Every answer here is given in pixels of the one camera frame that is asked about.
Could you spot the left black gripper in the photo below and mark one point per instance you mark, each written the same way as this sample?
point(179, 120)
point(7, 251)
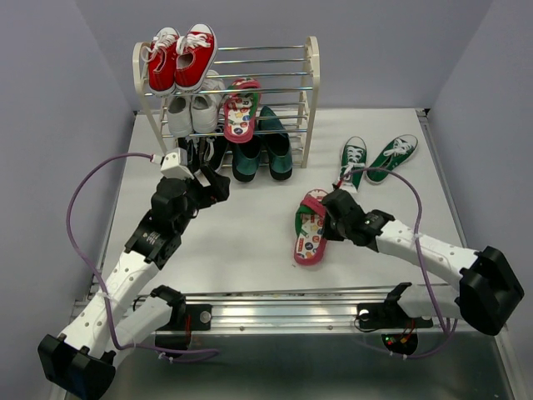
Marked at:
point(216, 192)

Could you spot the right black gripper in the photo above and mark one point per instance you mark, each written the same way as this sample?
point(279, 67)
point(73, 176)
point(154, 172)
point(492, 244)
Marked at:
point(328, 233)

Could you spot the pink patterned sandal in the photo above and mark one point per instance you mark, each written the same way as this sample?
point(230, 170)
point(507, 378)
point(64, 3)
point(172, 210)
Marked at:
point(240, 110)
point(309, 224)

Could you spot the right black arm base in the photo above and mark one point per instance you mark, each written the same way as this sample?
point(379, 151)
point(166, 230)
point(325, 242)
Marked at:
point(400, 336)

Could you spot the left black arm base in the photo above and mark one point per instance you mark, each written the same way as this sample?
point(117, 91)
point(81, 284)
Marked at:
point(184, 318)

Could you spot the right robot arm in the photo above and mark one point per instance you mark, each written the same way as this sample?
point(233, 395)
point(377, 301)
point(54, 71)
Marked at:
point(479, 288)

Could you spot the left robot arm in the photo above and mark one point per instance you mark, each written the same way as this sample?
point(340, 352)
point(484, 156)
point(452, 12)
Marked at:
point(84, 356)

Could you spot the right white shoe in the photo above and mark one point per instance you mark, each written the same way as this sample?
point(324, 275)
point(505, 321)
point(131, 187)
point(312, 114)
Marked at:
point(205, 107)

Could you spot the white shoe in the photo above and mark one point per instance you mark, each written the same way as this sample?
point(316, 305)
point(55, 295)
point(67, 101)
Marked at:
point(179, 120)
point(205, 107)

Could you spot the cream shoe rack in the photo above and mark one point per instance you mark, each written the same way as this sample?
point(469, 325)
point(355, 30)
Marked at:
point(289, 78)

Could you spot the left white shoe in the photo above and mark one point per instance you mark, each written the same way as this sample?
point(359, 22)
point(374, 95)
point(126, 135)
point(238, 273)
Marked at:
point(179, 120)

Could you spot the left black sneaker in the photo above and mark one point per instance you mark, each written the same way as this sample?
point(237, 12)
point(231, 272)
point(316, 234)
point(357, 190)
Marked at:
point(193, 161)

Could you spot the black sneaker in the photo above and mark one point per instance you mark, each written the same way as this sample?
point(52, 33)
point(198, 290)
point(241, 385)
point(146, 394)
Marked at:
point(215, 149)
point(193, 161)

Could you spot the right black sneaker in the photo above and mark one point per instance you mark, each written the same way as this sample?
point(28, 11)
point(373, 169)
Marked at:
point(215, 149)

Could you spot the left green canvas sneaker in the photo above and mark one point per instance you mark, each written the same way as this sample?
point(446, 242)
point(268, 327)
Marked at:
point(353, 162)

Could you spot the green canvas sneaker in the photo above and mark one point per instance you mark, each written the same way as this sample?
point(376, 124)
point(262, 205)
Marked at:
point(353, 162)
point(398, 151)

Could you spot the right green canvas sneaker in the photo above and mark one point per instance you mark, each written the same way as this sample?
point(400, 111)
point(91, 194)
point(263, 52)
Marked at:
point(398, 151)

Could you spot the right red sneaker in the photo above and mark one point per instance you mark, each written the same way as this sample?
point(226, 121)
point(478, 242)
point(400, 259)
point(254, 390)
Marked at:
point(196, 52)

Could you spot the red sneaker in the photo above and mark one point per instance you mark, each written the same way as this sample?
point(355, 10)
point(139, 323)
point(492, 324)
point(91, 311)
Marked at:
point(160, 58)
point(196, 52)

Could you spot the left red sneaker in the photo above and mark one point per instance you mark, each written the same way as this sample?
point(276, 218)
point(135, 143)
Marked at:
point(160, 58)

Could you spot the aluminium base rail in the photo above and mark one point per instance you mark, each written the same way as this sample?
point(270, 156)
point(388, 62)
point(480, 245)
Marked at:
point(285, 312)

